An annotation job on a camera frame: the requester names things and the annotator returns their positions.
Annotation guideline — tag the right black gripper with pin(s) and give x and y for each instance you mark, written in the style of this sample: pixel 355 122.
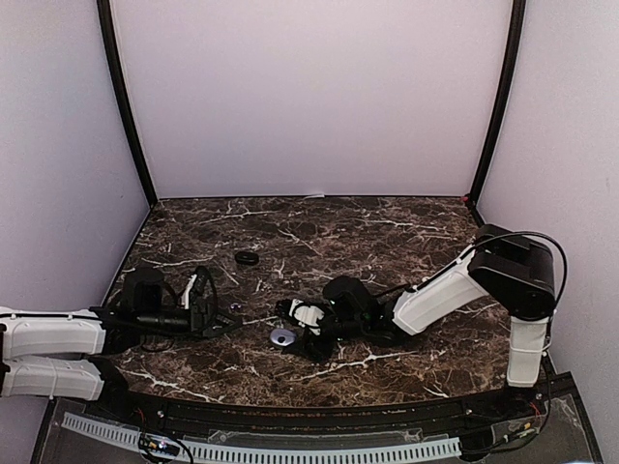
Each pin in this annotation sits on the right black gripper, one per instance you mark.
pixel 312 347

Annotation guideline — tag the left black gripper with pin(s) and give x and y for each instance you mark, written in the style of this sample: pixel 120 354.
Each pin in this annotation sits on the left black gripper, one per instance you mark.
pixel 199 320

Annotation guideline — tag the purple charging case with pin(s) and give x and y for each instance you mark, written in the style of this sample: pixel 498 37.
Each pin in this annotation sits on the purple charging case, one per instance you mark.
pixel 282 338

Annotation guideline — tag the black earbud charging case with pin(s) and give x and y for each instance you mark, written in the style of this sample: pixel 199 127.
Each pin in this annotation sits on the black earbud charging case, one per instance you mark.
pixel 246 258

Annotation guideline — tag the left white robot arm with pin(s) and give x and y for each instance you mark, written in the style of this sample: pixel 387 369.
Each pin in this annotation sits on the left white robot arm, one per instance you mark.
pixel 65 354

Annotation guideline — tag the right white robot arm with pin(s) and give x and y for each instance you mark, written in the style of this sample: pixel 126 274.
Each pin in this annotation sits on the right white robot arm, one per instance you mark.
pixel 516 269

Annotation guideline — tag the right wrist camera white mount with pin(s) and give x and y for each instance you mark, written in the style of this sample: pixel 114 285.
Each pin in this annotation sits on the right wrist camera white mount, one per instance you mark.
pixel 302 314

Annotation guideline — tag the white slotted cable duct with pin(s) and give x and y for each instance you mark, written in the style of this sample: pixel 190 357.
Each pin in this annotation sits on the white slotted cable duct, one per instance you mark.
pixel 159 449

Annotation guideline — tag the left black frame post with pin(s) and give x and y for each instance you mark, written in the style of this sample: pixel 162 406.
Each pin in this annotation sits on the left black frame post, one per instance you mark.
pixel 115 69

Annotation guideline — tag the black frame post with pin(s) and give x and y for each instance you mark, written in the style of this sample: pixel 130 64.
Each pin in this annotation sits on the black frame post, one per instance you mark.
pixel 500 104
pixel 115 69

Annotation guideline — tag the right black frame post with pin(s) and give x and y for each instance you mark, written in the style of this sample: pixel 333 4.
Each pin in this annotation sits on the right black frame post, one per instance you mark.
pixel 500 104

